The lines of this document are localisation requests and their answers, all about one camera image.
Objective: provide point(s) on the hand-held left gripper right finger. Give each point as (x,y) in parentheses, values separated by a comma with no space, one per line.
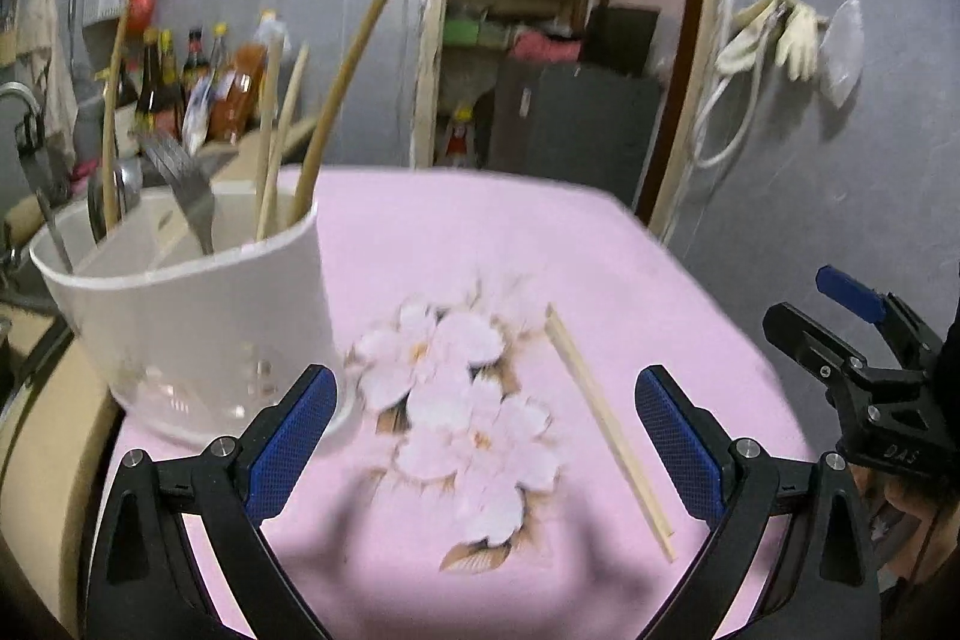
(679,437)

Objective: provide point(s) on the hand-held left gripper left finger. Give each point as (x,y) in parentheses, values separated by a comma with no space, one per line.
(292,437)

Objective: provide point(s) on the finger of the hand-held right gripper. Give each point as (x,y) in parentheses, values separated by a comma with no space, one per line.
(802,340)
(847,293)

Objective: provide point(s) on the white plastic utensil basket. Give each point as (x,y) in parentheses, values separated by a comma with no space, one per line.
(187,325)

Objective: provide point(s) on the metal ladle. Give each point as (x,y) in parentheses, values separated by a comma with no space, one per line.
(126,183)

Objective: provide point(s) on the metal spoon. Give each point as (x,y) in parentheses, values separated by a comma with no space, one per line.
(54,231)

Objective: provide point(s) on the wooden chopsticks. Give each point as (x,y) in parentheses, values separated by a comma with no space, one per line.
(349,78)

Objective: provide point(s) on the person's right hand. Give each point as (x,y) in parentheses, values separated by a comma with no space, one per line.
(907,512)

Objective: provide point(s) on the clear plastic bag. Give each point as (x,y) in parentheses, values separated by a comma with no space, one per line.
(840,55)

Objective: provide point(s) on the pink floral tablecloth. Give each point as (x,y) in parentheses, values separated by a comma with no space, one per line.
(450,235)

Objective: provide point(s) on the cream rubber glove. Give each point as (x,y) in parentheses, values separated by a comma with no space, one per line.
(750,36)
(802,40)

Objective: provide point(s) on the dark grey cabinet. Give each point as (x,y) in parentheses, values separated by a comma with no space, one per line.
(577,123)

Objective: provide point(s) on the white blue packet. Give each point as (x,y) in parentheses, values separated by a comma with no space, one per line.
(199,115)

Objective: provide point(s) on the pink soap dish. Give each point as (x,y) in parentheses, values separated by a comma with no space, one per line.
(84,174)

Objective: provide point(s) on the black box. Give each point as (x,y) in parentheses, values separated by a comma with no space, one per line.
(622,36)

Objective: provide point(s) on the small red yellow figurine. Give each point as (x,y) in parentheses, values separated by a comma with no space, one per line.
(459,134)

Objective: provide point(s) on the soy sauce bottle yellow label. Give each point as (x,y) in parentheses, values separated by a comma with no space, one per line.
(154,89)

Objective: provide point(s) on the pink cloth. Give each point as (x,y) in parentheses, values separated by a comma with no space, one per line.
(544,48)

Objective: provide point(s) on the dark bottle red label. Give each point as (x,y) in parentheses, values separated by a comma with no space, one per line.
(195,59)

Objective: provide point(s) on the clear bottle yellow cap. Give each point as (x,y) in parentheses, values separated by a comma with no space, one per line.
(219,44)

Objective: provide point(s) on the large jug yellow cap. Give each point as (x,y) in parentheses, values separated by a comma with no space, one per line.
(268,29)

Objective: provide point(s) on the curved metal faucet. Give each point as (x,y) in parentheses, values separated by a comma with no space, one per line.
(22,123)

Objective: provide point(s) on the hanging beige towel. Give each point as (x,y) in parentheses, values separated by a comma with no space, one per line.
(52,63)

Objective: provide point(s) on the red plastic bag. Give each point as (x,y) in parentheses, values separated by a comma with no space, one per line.
(139,6)

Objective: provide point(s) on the wooden door frame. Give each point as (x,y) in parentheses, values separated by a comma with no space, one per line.
(431,48)

